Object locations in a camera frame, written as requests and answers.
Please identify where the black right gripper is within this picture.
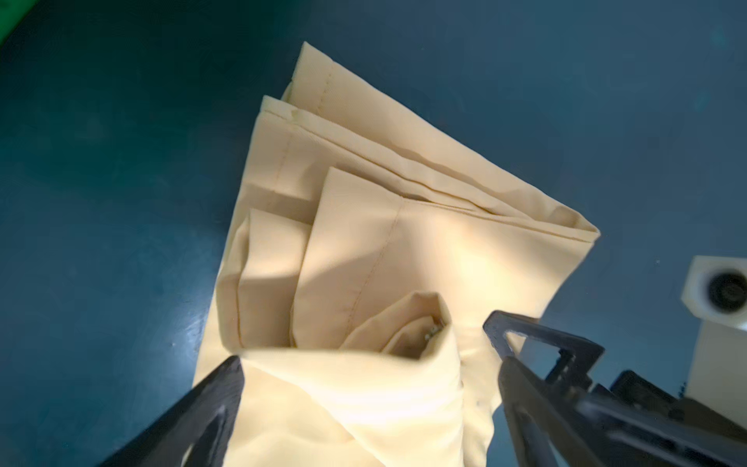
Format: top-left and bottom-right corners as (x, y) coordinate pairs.
(482, 311), (746, 466)

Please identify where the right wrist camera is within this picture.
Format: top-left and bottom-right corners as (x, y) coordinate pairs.
(681, 256), (746, 427)

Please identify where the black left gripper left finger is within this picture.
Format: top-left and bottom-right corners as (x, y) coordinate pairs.
(101, 356), (244, 466)

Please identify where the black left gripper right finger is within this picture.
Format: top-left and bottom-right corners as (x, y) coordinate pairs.
(498, 357), (606, 466)

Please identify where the yellow tan skirt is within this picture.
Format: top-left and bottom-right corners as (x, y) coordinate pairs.
(196, 44), (599, 466)

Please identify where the green plastic basket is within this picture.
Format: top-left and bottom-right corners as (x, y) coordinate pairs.
(0, 0), (38, 43)

